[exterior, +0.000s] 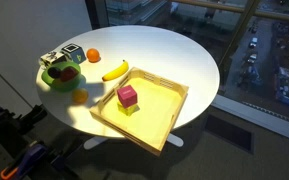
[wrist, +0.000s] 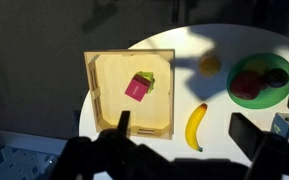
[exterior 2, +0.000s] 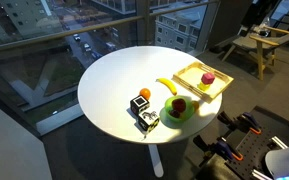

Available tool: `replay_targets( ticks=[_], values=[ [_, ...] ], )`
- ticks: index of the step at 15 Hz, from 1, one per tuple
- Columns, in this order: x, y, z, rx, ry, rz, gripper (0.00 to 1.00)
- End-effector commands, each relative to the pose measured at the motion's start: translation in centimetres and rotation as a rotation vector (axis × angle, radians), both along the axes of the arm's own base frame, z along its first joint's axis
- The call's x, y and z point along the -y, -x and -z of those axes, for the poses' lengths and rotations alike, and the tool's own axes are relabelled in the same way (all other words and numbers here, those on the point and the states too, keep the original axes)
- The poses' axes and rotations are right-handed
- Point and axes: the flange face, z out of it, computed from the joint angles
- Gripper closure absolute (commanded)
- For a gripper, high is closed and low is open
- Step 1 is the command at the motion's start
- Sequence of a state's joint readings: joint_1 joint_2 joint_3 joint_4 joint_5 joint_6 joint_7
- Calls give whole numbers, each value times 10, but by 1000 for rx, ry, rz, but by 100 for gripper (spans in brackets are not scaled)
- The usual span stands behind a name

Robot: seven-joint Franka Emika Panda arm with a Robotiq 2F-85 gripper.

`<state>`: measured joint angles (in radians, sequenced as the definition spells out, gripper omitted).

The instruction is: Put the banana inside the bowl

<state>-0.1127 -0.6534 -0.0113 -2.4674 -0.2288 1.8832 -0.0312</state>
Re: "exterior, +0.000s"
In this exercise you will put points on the yellow banana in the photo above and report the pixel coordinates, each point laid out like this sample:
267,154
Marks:
115,72

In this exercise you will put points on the yellow lemon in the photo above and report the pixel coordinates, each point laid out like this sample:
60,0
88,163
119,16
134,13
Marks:
80,96

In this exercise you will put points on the pink cube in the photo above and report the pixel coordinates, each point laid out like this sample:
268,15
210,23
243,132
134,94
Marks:
127,96

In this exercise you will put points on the red apple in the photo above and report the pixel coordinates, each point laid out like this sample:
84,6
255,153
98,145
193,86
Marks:
69,74

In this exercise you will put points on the black clamp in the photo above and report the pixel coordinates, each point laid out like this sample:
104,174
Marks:
34,114

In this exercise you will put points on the window frame post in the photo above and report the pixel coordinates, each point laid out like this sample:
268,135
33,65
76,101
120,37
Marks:
239,31

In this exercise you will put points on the metal window railing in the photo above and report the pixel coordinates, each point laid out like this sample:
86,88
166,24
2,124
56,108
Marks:
277,16

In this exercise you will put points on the blue cube with square print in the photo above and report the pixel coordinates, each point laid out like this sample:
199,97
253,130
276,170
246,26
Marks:
74,52

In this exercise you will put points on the dark floor vent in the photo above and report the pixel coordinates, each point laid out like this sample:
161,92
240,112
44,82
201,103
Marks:
229,132

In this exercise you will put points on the wooden tray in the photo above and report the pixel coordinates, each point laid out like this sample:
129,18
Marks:
150,126

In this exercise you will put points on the orange fruit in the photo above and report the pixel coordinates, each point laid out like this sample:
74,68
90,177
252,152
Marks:
93,55

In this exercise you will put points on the green plastic bowl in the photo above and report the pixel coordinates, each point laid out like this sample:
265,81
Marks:
62,87

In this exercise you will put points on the zebra print cube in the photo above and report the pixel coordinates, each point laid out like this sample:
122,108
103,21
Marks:
52,58

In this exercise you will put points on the white table base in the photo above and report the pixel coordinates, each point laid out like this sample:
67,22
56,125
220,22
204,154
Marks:
94,142

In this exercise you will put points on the yellow-green cube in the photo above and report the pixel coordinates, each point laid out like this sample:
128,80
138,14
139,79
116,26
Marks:
129,111

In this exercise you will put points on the dark purple plum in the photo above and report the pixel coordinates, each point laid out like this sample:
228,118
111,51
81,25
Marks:
54,72

